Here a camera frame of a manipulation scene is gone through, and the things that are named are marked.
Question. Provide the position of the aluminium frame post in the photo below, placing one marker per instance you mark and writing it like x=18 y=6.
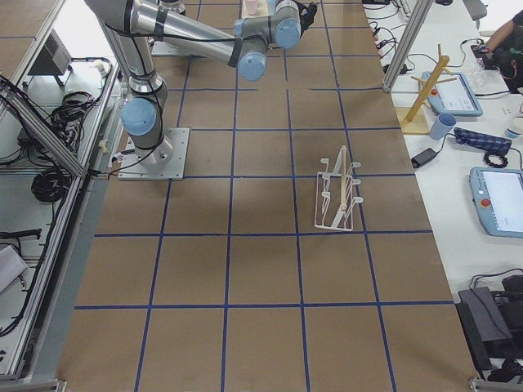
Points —
x=418 y=16

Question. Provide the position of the wooden mug tree stand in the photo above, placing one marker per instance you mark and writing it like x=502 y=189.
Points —
x=411 y=123

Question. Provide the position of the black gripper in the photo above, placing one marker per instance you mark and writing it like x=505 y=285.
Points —
x=309 y=12

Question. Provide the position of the blue teach pendant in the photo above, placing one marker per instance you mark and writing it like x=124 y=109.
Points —
x=497 y=196
x=454 y=95

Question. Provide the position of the white wire cup rack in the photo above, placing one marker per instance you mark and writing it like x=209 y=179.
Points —
x=335 y=198

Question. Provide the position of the black power adapter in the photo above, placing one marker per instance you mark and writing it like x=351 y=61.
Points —
x=423 y=158

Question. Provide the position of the cream plastic tray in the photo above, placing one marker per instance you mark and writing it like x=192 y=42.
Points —
x=257 y=8

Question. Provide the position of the blue teach pendant far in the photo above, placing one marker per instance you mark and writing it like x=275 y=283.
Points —
x=454 y=95

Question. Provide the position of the light blue cup on desk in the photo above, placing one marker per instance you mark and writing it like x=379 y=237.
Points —
x=443 y=124

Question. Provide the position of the blue plaid cloth pouch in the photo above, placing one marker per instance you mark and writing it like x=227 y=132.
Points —
x=488 y=143

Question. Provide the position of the pink cup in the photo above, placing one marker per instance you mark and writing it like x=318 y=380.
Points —
x=251 y=7

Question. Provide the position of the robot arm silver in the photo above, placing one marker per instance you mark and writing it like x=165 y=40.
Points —
x=130 y=25

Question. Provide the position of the blue teach pendant near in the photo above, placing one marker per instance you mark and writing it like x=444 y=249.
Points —
x=497 y=196

